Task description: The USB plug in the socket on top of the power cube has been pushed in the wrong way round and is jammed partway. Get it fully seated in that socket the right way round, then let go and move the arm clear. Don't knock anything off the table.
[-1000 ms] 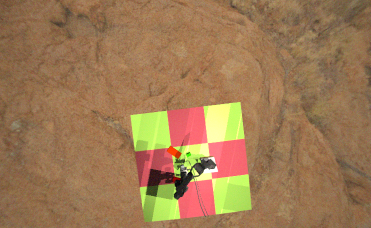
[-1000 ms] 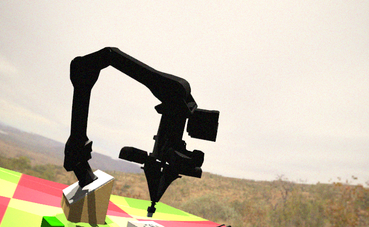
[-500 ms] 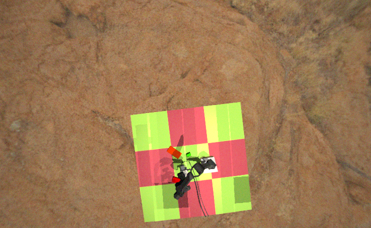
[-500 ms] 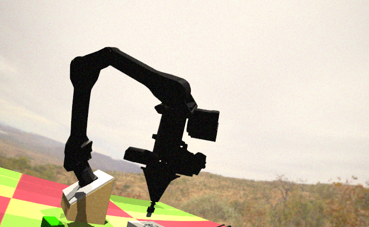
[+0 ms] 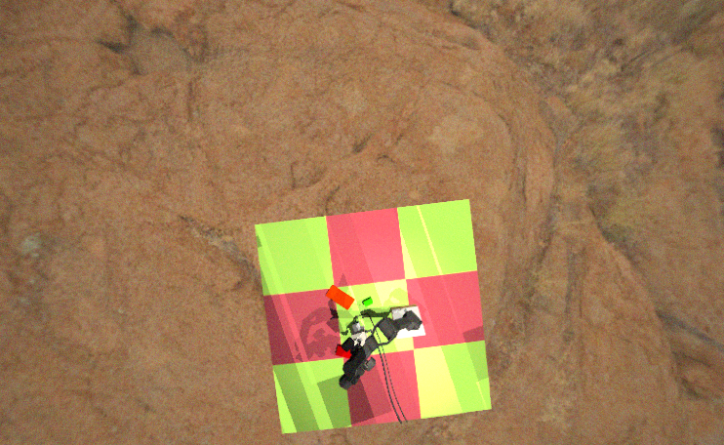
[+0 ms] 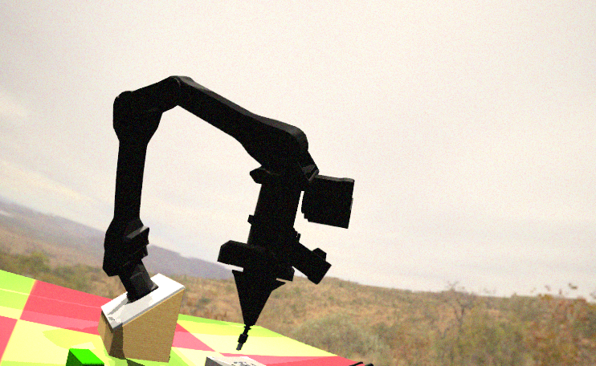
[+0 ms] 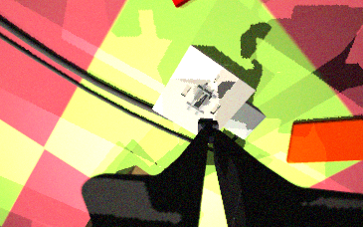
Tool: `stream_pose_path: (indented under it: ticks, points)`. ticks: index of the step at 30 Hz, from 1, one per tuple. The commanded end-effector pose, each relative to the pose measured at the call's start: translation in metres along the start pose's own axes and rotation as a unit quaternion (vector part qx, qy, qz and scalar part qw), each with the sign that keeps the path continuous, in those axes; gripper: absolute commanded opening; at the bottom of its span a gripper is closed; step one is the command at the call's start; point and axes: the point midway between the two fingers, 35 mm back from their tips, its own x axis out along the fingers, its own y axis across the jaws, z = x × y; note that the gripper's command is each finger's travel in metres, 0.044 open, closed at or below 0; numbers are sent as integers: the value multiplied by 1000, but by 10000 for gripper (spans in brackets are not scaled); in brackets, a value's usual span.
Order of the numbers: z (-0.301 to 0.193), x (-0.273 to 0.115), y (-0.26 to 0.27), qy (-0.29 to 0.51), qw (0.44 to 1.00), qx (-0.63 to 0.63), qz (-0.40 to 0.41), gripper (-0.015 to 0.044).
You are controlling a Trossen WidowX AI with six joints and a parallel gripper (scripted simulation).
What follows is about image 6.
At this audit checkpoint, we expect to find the green cube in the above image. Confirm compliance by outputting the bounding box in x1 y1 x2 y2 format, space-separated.
65 348 104 366

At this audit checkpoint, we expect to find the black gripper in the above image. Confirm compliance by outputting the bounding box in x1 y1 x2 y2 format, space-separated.
217 209 295 327

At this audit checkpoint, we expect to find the white cube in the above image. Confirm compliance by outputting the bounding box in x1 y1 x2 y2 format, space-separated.
204 356 266 366

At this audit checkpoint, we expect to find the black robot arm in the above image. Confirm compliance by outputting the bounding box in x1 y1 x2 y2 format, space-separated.
102 75 355 303

